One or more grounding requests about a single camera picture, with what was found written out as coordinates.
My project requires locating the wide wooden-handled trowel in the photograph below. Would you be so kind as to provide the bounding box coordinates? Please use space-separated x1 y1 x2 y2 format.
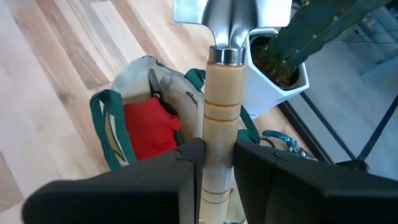
172 0 293 224

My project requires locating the green cactus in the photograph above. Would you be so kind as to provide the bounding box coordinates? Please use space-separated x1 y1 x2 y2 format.
267 0 389 74

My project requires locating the white hexagonal plant pot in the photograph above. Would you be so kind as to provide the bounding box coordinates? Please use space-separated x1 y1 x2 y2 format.
241 27 310 119

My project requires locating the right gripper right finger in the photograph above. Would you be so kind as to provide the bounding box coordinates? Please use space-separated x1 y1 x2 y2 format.
233 139 398 224

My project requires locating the black metal table frame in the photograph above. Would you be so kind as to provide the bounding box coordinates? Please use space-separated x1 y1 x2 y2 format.
278 93 398 172

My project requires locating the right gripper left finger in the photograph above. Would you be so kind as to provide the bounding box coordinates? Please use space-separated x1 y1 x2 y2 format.
21 138 205 224

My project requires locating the cream and green gardening bag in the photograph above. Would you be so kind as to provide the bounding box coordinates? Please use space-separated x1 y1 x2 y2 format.
89 55 261 172

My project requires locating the small teal-handled pruner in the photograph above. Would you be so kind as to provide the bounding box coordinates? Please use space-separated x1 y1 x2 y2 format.
261 129 317 159

